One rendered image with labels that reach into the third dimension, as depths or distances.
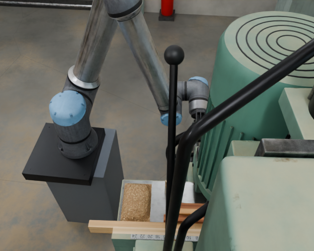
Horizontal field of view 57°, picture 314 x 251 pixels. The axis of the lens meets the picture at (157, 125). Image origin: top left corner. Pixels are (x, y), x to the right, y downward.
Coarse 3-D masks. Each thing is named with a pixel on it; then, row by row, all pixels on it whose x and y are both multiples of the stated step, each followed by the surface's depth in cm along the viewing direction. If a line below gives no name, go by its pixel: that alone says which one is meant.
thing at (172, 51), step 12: (168, 48) 48; (180, 48) 48; (168, 60) 48; (180, 60) 48; (168, 108) 51; (168, 120) 51; (168, 132) 51; (168, 144) 51; (168, 156) 52; (168, 168) 52; (168, 180) 52; (168, 192) 53; (168, 204) 53
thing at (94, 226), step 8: (96, 224) 78; (104, 224) 78; (112, 224) 78; (120, 224) 78; (128, 224) 78; (136, 224) 78; (144, 224) 78; (152, 224) 78; (160, 224) 78; (200, 224) 78; (96, 232) 81; (104, 232) 80; (112, 232) 80
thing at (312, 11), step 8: (280, 0) 265; (288, 0) 241; (296, 0) 230; (304, 0) 229; (312, 0) 228; (280, 8) 262; (288, 8) 239; (296, 8) 235; (304, 8) 234; (312, 8) 233; (312, 16) 238
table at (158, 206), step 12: (192, 168) 99; (132, 180) 92; (144, 180) 92; (156, 180) 92; (192, 180) 96; (156, 192) 89; (192, 192) 89; (120, 204) 87; (156, 204) 87; (120, 216) 84; (156, 216) 84
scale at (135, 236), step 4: (132, 236) 75; (136, 236) 75; (140, 236) 75; (144, 236) 75; (148, 236) 75; (152, 236) 75; (156, 236) 75; (160, 236) 75; (176, 236) 75; (188, 236) 75; (192, 236) 75; (196, 236) 75; (188, 240) 74; (192, 240) 74; (196, 240) 74
